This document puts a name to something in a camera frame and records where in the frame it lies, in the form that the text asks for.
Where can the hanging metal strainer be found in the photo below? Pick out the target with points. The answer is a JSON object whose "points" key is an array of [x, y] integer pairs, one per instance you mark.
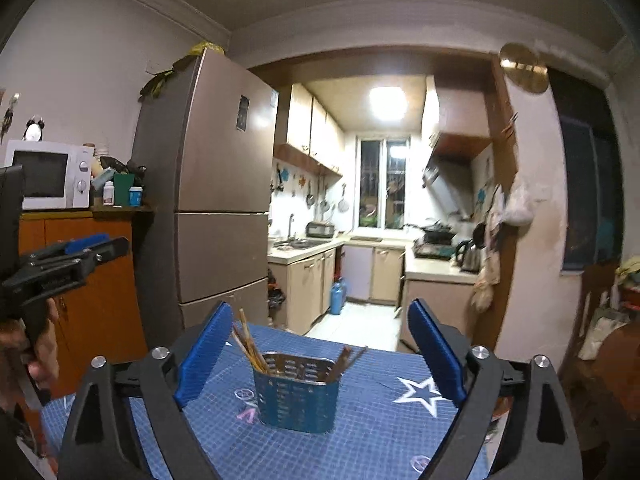
{"points": [[343, 204], [310, 200], [325, 205]]}

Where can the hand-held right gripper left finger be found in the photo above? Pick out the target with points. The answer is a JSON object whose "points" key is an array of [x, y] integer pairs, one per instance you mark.
{"points": [[205, 355]]}

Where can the kitchen window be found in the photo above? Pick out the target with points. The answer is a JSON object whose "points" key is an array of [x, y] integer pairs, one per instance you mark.
{"points": [[382, 185]]}

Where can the beige hanging bag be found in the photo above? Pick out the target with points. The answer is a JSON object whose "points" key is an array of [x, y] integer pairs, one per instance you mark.
{"points": [[484, 287]]}

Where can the black garbage bag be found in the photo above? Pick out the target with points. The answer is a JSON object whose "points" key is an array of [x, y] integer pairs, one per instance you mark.
{"points": [[276, 292]]}

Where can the silver countertop appliance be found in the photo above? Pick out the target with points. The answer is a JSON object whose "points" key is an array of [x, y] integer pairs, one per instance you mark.
{"points": [[320, 230]]}

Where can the beige wall cabinets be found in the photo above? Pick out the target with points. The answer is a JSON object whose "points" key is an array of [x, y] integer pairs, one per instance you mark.
{"points": [[310, 130]]}

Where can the beige cabinets below window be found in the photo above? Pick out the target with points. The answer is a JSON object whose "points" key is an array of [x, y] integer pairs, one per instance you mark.
{"points": [[385, 275]]}

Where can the white medicine bottle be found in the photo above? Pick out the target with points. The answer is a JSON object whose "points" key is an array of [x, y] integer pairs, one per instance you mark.
{"points": [[108, 195]]}

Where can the green box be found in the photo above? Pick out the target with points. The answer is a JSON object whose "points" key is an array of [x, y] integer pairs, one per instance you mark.
{"points": [[122, 190]]}

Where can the dried leafy plant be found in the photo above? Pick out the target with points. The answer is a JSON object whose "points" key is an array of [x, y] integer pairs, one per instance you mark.
{"points": [[162, 77]]}

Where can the steel electric kettle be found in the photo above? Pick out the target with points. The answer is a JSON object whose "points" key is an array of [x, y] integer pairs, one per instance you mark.
{"points": [[469, 257]]}

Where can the yellow bag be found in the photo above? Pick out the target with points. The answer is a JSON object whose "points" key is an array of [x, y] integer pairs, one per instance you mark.
{"points": [[206, 48]]}

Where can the beige cabinet above hood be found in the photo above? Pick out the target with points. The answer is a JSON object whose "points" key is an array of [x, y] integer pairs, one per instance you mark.
{"points": [[460, 115]]}

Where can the blue and white jar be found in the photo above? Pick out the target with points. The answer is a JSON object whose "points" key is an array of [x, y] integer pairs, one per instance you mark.
{"points": [[135, 196]]}

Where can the kitchen faucet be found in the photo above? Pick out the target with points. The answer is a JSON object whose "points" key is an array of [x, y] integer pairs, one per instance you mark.
{"points": [[290, 225]]}

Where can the beige stove counter cabinet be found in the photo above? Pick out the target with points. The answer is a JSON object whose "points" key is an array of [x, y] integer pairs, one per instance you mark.
{"points": [[435, 300]]}

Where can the blue gas cylinder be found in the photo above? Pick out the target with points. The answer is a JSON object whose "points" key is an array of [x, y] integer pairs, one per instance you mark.
{"points": [[337, 300]]}

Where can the light wooden chopstick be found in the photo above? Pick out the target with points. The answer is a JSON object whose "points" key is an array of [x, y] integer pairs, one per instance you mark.
{"points": [[239, 352], [250, 340], [243, 346]]}

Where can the blue grid star tablecloth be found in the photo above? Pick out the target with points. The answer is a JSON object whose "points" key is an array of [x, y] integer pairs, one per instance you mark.
{"points": [[360, 410]]}

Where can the hanging key bunch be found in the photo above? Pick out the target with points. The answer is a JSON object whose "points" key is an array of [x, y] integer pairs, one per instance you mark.
{"points": [[7, 120]]}

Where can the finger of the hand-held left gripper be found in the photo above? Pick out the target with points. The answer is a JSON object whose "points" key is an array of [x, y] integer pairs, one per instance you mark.
{"points": [[85, 242], [110, 250]]}

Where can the steel kitchen sink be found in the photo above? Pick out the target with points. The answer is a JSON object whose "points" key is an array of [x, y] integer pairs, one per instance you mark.
{"points": [[302, 244]]}

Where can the black wok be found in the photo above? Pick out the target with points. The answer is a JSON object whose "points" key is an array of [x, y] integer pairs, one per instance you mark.
{"points": [[435, 233]]}

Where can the gas stove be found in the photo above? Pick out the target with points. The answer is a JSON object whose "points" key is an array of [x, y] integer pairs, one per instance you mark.
{"points": [[434, 251]]}

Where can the beige sink counter cabinets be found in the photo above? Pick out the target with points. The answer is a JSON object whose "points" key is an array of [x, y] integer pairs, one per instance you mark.
{"points": [[305, 290]]}

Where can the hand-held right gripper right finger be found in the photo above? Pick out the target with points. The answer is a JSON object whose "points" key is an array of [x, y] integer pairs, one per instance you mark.
{"points": [[437, 355]]}

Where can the perforated metal utensil holder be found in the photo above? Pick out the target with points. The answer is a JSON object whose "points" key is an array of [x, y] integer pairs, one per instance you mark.
{"points": [[295, 400]]}

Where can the slanted range hood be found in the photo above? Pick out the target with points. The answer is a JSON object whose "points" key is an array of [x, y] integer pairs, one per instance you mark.
{"points": [[450, 185]]}

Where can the white hanging plastic bag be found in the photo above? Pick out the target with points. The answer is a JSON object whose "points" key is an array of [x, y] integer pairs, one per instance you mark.
{"points": [[520, 205]]}

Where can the square ceiling light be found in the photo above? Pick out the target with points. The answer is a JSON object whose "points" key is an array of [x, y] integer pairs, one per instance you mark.
{"points": [[387, 104]]}

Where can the dark wall board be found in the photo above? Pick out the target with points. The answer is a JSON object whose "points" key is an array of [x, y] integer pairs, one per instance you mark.
{"points": [[585, 185]]}

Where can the hanging kitchen cloths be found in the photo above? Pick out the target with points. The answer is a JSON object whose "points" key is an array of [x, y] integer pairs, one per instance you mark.
{"points": [[494, 220]]}

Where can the person's left hand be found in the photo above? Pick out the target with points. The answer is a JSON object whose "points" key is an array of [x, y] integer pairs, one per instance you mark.
{"points": [[47, 355]]}

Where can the orange wooden cabinet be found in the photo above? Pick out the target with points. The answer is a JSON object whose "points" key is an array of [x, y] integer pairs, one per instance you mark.
{"points": [[100, 300]]}

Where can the round gold wall plaque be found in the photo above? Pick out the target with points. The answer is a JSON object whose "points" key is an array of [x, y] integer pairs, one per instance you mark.
{"points": [[525, 67]]}

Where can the black and white alarm clock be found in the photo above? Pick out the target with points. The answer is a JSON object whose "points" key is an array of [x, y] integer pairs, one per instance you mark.
{"points": [[34, 131]]}

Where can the bronze three-door refrigerator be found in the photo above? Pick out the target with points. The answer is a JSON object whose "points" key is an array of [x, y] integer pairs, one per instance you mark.
{"points": [[215, 170]]}

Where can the white microwave oven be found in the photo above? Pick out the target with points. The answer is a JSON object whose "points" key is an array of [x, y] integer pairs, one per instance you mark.
{"points": [[75, 160]]}

